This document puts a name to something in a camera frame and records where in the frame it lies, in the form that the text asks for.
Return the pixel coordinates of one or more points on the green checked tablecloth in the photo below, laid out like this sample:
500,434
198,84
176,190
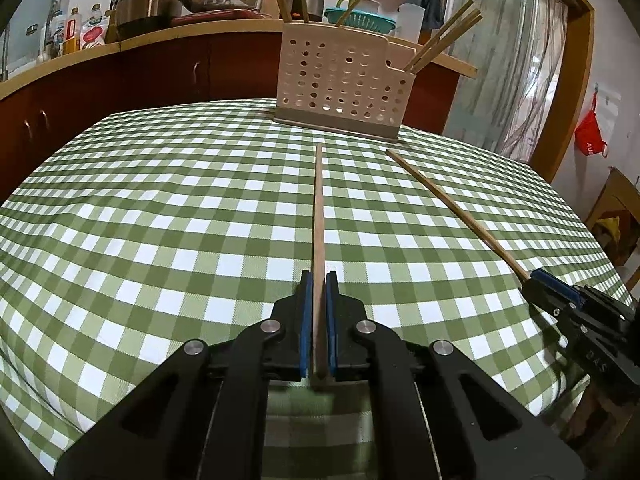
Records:
150,235

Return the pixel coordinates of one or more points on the wooden kitchen countertop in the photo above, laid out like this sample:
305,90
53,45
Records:
200,27

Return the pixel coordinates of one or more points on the steel rice cooker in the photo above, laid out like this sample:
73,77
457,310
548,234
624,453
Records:
150,10

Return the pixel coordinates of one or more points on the translucent plastic container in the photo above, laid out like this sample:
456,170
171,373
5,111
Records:
411,22

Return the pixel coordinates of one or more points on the red plastic bag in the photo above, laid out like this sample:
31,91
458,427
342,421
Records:
590,135

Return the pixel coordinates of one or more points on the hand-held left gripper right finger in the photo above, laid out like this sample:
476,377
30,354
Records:
332,330

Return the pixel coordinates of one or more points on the pale pink perforated utensil holder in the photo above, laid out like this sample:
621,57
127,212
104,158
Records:
340,75

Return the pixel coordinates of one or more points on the bottle with yellow liquid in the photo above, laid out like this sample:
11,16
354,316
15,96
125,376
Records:
72,32

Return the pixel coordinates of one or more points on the red induction cooker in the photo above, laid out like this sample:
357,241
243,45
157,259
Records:
215,16

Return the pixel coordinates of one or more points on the teal plastic colander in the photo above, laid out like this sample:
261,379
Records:
370,20

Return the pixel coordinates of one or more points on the wooden door frame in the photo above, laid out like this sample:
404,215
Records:
570,85

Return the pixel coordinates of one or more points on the kitchen window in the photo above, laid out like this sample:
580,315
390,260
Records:
25,25

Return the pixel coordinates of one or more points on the sliding glass door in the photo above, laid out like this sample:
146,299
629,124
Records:
500,60

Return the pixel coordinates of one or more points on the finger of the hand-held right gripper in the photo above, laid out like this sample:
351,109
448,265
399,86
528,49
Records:
557,287
547,300

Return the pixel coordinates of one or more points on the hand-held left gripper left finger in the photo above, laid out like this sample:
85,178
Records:
306,330

